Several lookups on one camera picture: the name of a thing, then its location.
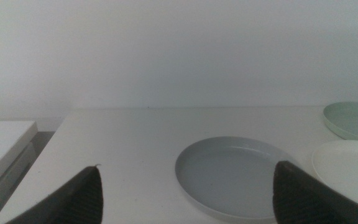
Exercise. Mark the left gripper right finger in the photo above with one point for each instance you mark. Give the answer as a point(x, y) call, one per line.
point(303, 199)

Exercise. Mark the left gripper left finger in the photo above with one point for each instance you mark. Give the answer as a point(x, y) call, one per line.
point(76, 199)

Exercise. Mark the white shallow bowl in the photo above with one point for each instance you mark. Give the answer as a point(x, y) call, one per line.
point(350, 168)

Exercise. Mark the grey shallow bowl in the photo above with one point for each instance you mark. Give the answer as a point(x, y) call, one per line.
point(228, 177)

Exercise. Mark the green shallow bowl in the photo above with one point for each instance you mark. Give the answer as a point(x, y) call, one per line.
point(356, 121)

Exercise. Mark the white side cabinet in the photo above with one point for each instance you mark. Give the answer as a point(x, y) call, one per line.
point(2, 140)

